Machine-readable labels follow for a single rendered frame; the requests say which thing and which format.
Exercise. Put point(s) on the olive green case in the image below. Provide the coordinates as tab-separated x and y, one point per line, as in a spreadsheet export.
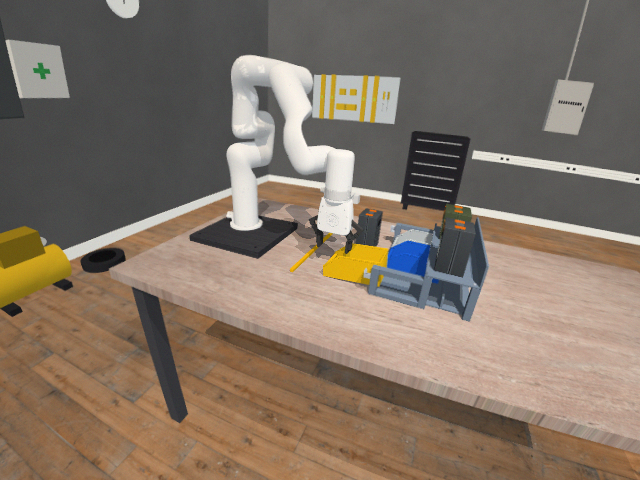
456	212

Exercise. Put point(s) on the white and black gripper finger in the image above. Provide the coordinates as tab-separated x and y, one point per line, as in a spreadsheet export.
319	233
350	237

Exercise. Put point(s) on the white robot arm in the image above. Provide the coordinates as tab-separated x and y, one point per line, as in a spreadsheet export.
285	81

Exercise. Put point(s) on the dark grey case with orange latches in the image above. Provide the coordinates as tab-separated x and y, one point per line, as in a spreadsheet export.
455	246

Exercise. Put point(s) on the yellow vertical bar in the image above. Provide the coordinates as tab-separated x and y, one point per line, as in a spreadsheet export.
308	254

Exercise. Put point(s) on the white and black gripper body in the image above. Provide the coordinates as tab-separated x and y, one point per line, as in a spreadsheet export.
335	216

